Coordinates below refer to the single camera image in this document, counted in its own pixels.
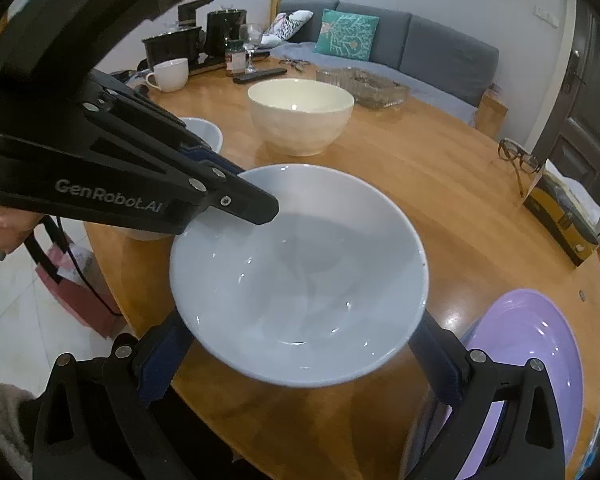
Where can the spice jar green lid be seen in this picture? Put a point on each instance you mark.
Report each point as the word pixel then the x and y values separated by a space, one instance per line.
pixel 235 57

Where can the white mug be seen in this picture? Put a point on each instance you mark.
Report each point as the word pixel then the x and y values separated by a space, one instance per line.
pixel 169 76

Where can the small white bowl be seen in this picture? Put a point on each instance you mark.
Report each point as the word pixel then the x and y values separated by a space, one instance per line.
pixel 207 131

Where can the wine glass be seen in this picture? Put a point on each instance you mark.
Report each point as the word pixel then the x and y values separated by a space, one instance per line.
pixel 251 36

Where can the glass ashtray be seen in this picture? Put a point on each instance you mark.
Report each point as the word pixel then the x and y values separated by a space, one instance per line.
pixel 368 89

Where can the dark brown door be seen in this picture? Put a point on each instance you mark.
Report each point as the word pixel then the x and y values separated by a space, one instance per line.
pixel 571 136

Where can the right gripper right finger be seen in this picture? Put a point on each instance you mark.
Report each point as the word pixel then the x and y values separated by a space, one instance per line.
pixel 527 440

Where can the white patterned cushion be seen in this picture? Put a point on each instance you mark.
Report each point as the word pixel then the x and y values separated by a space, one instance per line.
pixel 284 26

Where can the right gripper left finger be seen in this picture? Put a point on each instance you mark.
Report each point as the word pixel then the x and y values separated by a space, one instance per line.
pixel 120 418

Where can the wooden side table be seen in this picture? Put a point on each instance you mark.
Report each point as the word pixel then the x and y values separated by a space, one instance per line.
pixel 490 114

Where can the grey sofa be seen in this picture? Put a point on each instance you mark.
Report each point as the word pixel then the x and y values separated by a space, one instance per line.
pixel 442 67

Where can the white ceramic bowl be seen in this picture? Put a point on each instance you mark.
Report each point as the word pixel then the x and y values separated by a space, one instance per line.
pixel 327 292

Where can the tissue box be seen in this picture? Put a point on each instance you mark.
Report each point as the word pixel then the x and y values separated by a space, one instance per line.
pixel 551 201

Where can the cream ceramic bowl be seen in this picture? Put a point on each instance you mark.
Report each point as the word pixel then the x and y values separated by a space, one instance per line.
pixel 299 117

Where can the person left hand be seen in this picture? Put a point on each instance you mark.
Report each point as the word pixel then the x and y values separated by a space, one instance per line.
pixel 15 227

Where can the tortoiseshell eyeglasses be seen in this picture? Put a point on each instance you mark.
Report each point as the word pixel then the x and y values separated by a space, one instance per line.
pixel 521 160

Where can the teal patterned cushion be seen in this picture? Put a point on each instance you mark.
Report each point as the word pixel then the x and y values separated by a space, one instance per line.
pixel 346 35

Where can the black remote control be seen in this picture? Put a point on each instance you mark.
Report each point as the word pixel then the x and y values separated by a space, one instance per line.
pixel 258 75

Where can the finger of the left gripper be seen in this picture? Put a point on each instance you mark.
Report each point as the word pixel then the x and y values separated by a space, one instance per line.
pixel 204 155
pixel 240 199

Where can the purple ceramic plate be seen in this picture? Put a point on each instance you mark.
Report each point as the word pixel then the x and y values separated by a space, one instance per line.
pixel 521 325

